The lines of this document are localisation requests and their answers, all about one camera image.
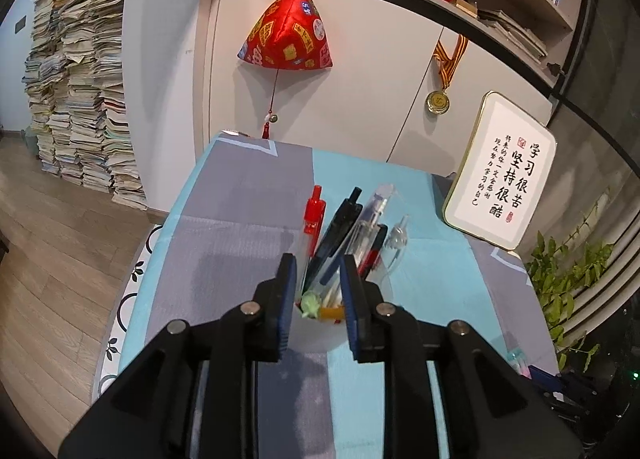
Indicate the clear pen beige grip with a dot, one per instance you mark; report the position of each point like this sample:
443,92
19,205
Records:
375,209

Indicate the tall stacks of books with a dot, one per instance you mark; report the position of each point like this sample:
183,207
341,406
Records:
75,89

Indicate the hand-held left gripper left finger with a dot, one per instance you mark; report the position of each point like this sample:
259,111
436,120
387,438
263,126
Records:
287,299

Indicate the translucent pen cup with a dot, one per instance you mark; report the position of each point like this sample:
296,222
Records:
315,336

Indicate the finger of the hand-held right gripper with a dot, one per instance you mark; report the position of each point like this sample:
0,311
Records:
542,378

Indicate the stack of magazines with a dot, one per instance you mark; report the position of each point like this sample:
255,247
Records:
515,34

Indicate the teal bin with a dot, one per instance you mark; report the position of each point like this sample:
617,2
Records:
31,141

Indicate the red and black pen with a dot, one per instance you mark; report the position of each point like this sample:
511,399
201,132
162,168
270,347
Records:
374,251

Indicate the grey wall bookshelf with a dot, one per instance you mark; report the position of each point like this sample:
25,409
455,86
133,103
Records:
450,14

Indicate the dark blue pen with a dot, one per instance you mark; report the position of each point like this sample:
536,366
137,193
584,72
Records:
331,276

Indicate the red pyramid hanging ornament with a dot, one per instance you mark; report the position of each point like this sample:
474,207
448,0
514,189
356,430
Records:
287,34

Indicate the clear plastic pen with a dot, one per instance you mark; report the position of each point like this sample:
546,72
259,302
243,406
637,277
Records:
400,239

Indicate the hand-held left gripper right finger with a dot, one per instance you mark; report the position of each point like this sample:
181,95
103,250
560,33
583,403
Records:
350,309

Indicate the framed calligraphy sign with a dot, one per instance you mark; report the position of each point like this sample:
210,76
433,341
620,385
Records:
500,174

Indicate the white wall cabinet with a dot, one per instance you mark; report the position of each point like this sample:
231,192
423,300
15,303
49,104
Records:
360,89

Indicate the beige book stack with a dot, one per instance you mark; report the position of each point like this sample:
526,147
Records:
465,6

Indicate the dark wall switch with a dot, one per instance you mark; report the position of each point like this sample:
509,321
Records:
20,25

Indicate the green potted plant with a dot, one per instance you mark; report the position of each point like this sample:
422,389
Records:
565,284

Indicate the gold medal striped ribbon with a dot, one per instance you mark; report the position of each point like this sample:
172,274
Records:
439,101

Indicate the white floral tablecloth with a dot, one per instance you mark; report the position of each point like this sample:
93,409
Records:
127,299

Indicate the glass cabinet door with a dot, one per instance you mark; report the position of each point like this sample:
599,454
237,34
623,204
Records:
607,64

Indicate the teal and grey tablecloth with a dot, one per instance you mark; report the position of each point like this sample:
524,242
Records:
240,249

